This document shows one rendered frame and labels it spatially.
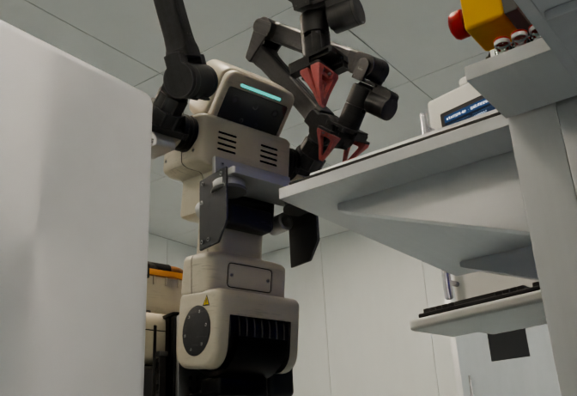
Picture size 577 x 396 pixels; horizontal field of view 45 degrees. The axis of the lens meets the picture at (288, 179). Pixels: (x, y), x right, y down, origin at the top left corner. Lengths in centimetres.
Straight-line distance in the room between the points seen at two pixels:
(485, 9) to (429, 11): 342
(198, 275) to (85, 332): 134
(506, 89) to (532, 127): 8
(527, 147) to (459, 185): 17
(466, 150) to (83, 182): 89
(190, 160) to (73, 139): 141
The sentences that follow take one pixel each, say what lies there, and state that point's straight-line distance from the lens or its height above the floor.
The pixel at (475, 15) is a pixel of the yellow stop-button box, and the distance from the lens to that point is 97.
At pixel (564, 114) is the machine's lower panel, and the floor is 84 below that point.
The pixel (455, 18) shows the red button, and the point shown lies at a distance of 100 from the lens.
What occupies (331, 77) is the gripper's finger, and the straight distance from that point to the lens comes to 136.
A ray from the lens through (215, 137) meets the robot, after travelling 162.
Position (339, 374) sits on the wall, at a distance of 768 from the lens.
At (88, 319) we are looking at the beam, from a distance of 20.
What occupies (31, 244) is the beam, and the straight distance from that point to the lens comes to 19.
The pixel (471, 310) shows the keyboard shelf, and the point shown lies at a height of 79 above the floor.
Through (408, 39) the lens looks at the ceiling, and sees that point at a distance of 459.
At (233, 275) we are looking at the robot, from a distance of 154.
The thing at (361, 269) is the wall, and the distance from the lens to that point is 770.
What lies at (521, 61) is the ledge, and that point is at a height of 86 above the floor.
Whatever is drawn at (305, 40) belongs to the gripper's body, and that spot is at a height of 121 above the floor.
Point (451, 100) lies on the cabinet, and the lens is 230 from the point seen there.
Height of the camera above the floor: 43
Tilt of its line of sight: 23 degrees up
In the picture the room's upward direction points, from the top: 3 degrees counter-clockwise
